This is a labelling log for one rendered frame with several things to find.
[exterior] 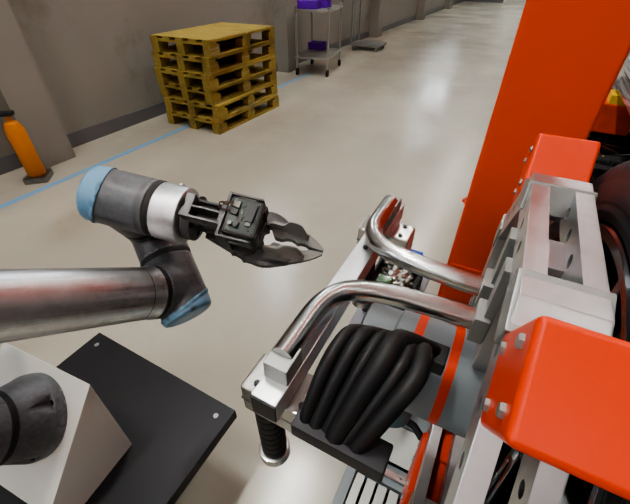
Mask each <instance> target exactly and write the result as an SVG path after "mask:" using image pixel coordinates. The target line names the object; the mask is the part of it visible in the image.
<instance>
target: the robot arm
mask: <svg viewBox="0 0 630 504"><path fill-rule="evenodd" d="M241 197H243V198H241ZM246 198H248V199H246ZM250 199H252V200H250ZM254 200H256V201H254ZM220 203H223V204H220ZM229 204H230V205H229ZM76 206H77V210H78V212H79V214H80V215H81V216H82V217H83V218H84V219H86V220H88V221H91V222H92V223H94V224H96V223H99V224H103V225H106V226H109V227H111V228H113V229H114V230H115V231H117V232H118V233H120V234H121V235H123V236H124V237H126V238H127V239H129V240H130V241H131V243H132V244H133V247H134V250H135V252H136V255H137V257H138V260H139V263H140V267H106V268H42V269H0V344H1V343H7V342H13V341H19V340H25V339H31V338H37V337H43V336H49V335H55V334H61V333H67V332H73V331H79V330H85V329H91V328H97V327H103V326H110V325H116V324H122V323H128V322H134V321H140V320H154V319H161V324H162V325H163V326H164V327H166V328H171V327H175V326H178V325H180V324H183V323H185V322H187V321H189V320H191V319H193V318H195V317H197V316H199V315H200V314H202V313H203V312H205V311H206V310H207V309H208V308H209V307H210V305H211V298H210V295H209V293H208V288H206V285H205V283H204V281H203V278H202V276H201V274H200V271H199V269H198V267H197V264H196V262H195V260H194V258H193V255H192V253H191V250H190V247H189V245H188V243H187V241H188V240H192V241H196V240H197V239H199V237H200V236H201V235H202V233H203V232H205V233H206V236H205V238H206V239H208V240H210V241H211V242H213V243H215V244H216V245H218V246H220V247H221V248H223V249H225V250H226V251H228V252H230V253H231V255H232V256H236V257H238V258H240V259H241V260H242V262H243V263H248V264H252V265H254V266H256V267H260V268H274V267H281V266H287V265H292V264H298V263H303V262H307V261H311V260H314V259H316V258H318V257H321V256H322V254H323V251H324V249H323V248H322V246H321V245H320V244H319V242H318V241H317V240H316V239H314V238H313V237H312V236H311V235H309V234H308V233H306V231H305V229H304V227H303V226H302V225H301V224H299V223H297V222H293V221H291V222H289V221H287V220H286V219H285V218H284V217H282V216H281V215H279V214H277V213H274V212H269V211H268V207H267V206H266V205H265V200H264V199H260V198H256V197H252V196H248V195H243V194H239V193H235V192H231V191H230V193H229V196H228V198H227V200H226V201H220V202H219V204H218V203H214V202H210V201H207V199H206V197H204V196H200V195H199V194H198V192H197V190H196V189H194V188H192V187H188V186H185V184H183V183H180V184H175V183H171V182H168V181H163V180H160V179H155V178H151V177H147V176H143V175H139V174H135V173H131V172H126V171H122V170H118V169H117V168H115V167H111V168H110V167H104V166H97V167H94V168H92V169H90V170H89V171H88V172H86V174H85V175H84V176H83V177H82V180H81V181H80V184H79V185H78V188H77V193H76ZM270 230H272V232H273V235H274V238H275V240H276V241H279V242H292V243H294V244H295V245H297V246H298V247H300V246H302V247H306V248H307V249H308V250H300V249H298V248H296V247H294V246H291V245H281V244H280V243H275V242H273V243H271V244H270V245H264V237H265V235H267V234H270ZM67 416H68V412H67V403H66V399H65V395H64V393H63V391H62V389H61V387H60V385H59V384H58V383H57V381H56V380H55V379H54V378H52V377H51V376H49V375H47V374H45V373H39V372H37V373H30V374H25V375H22V376H19V377H17V378H15V379H13V380H12V381H10V382H8V383H6V384H5V385H3V386H1V387H0V466H2V465H27V464H32V463H35V462H37V461H40V460H42V459H45V458H47V457H48V456H50V455H51V454H52V453H53V452H54V451H55V450H56V449H57V447H58V446H59V444H60V443H61V441H62V439H63V436H64V433H65V430H66V426H67Z"/></svg>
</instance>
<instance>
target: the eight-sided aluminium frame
mask: <svg viewBox="0 0 630 504"><path fill-rule="evenodd" d="M597 197H598V193H596V192H594V189H593V184H592V183H587V182H582V181H577V180H571V179H566V178H561V177H555V176H550V175H545V174H540V173H532V175H531V176H530V178H526V179H525V181H524V184H523V187H522V190H521V192H520V194H519V195H518V197H517V198H516V200H515V201H514V203H513V204H512V206H511V208H510V209H509V211H508V212H507V214H504V215H503V217H502V219H501V221H500V224H499V226H498V228H497V231H496V233H495V237H494V240H493V244H492V249H491V251H490V254H489V256H488V259H487V261H486V264H485V267H484V269H483V272H482V274H481V275H482V276H483V275H484V273H485V270H486V268H491V269H495V266H496V264H497V261H498V259H499V256H500V254H501V252H502V249H503V247H504V244H505V242H506V240H507V237H508V235H509V232H510V230H511V228H512V227H514V228H518V229H517V236H516V241H515V246H514V253H513V263H512V270H511V274H510V280H509V284H508V286H507V290H506V294H505V298H504V302H503V306H502V310H501V313H500V317H499V321H498V325H497V329H496V333H495V337H494V343H495V345H494V348H493V351H492V354H491V358H490V361H489V364H488V367H487V370H486V373H485V376H484V380H483V383H482V386H481V389H480V392H479V395H478V398H477V402H476V405H475V408H474V411H473V414H472V417H471V420H470V424H469V427H468V430H467V433H466V436H465V438H463V437H460V436H458V435H456V434H453V438H452V442H451V446H450V450H449V454H448V458H447V463H446V467H445V472H444V476H443V481H442V485H441V490H440V494H439V499H438V503H436V502H434V501H432V500H430V499H428V498H426V494H427V490H428V486H429V482H430V478H431V474H432V470H433V466H434V462H435V458H436V453H437V449H438V445H439V441H440V437H441V433H442V429H443V428H441V427H439V426H436V425H434V424H432V425H431V429H430V432H429V436H428V440H427V443H426V447H425V451H424V454H423V458H422V462H421V465H420V469H419V473H418V476H417V480H416V484H415V487H414V491H413V492H412V494H411V497H410V500H409V503H408V504H484V501H485V498H486V494H487V491H488V488H489V485H490V482H491V478H492V475H493V472H494V469H495V466H496V462H497V459H498V456H499V453H500V450H501V446H502V443H503V441H502V440H501V439H499V438H498V437H497V436H495V435H494V434H493V433H491V432H490V431H489V430H487V429H486V428H485V427H483V426H482V424H481V422H480V420H481V415H482V411H483V410H482V409H481V408H482V403H483V400H484V398H486V397H487V394H488V390H489V387H490V383H491V380H492V376H493V373H494V369H495V366H496V362H497V359H498V355H499V354H498V347H499V345H500V342H502V341H503V337H504V336H505V335H506V334H507V333H509V332H511V331H513V330H515V329H517V328H519V327H521V326H522V325H524V324H526V323H528V322H530V321H532V320H534V319H535V318H537V317H540V316H548V317H551V318H555V319H558V320H561V321H564V322H567V323H570V324H574V325H577V326H580V327H583V328H586V329H589V330H593V331H596V332H599V333H602V334H605V335H608V336H611V337H613V331H614V326H615V312H616V303H617V295H616V294H613V293H611V292H610V286H609V280H608V274H607V268H606V262H605V256H604V250H603V244H602V238H601V232H600V226H599V219H598V213H597V207H596V200H597ZM559 232H560V242H562V243H564V257H565V272H564V274H563V276H562V277H561V279H560V278H556V277H553V276H549V275H548V244H549V239H551V238H552V237H554V236H555V235H557V234H558V233H559ZM569 475H570V474H569V473H566V472H564V471H562V470H560V469H558V468H555V467H553V466H551V465H549V464H546V463H544V462H542V461H540V460H538V459H535V458H533V457H531V456H529V455H526V454H523V457H522V460H521V464H520V467H519V470H518V473H517V477H516V480H515V483H514V486H513V489H512V493H511V496H510V499H509V502H508V504H561V502H562V498H563V495H564V492H565V488H566V485H567V482H568V478H569Z"/></svg>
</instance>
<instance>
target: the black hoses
mask: <svg viewBox="0 0 630 504"><path fill-rule="evenodd" d="M363 348H364V349H363ZM361 351H362V352H361ZM449 351H450V347H448V346H445V345H443V344H440V343H437V342H435V341H432V340H429V339H427V338H425V337H423V336H421V335H418V334H416V333H413V332H410V331H407V330H403V329H395V330H393V331H391V330H387V329H383V328H379V327H375V326H368V325H363V324H350V325H347V326H345V327H344V328H342V329H341V330H340V331H339V332H338V333H337V334H336V336H335V337H334V338H333V340H332V341H331V342H330V344H329V345H328V347H327V349H326V350H325V352H324V354H323V356H322V358H321V360H320V361H319V364H318V366H317V368H316V370H315V372H314V375H313V377H312V380H311V382H310V385H309V388H308V390H307V393H306V396H305V399H304V402H303V404H302V405H301V407H300V409H299V411H298V412H297V414H296V416H295V417H294V419H293V421H292V423H291V434H292V435H294V436H296V437H297V438H299V439H301V440H303V441H305V442H306V443H308V444H310V445H312V446H314V447H316V448H317V449H319V450H321V451H323V452H325V453H327V454H328V455H330V456H332V457H334V458H336V459H337V460H339V461H341V462H343V463H345V464H347V465H348V466H350V467H352V468H354V469H356V470H357V471H359V472H361V473H363V474H365V475H367V476H368V477H370V478H372V479H374V480H376V481H378V482H380V483H381V482H382V480H383V477H384V474H385V471H386V468H387V465H388V462H389V459H390V456H391V453H392V450H393V444H391V443H389V442H387V441H385V440H383V439H381V438H380V437H381V436H382V435H383V434H384V433H385V432H386V431H387V430H388V428H389V427H390V426H391V425H392V424H393V423H394V422H395V421H396V419H397V418H398V417H399V416H400V415H401V414H402V413H403V412H404V410H405V409H406V408H407V407H408V406H409V405H410V404H411V403H412V401H413V400H414V399H415V398H416V397H417V395H418V394H419V393H420V391H421V390H422V389H423V387H424V385H425V384H426V382H427V380H428V378H429V375H430V372H432V373H434V374H437V375H439V376H441V375H442V373H443V371H444V368H445V365H446V362H447V358H448V354H449ZM360 353H361V354H360ZM359 354H360V355H359ZM358 356H359V357H358ZM357 358H358V359H357ZM356 359H357V360H356ZM355 361H356V362H355ZM354 363H355V364H354ZM351 368H352V369H351ZM350 370H351V371H350Z"/></svg>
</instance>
